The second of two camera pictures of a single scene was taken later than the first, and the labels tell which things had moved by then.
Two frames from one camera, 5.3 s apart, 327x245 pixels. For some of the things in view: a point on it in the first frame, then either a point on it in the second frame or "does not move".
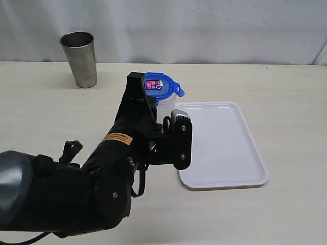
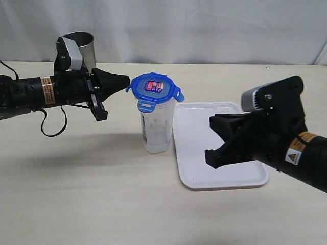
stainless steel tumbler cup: [79, 49] does not move
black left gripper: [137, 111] → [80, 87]
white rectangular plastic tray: [225, 151] does not move
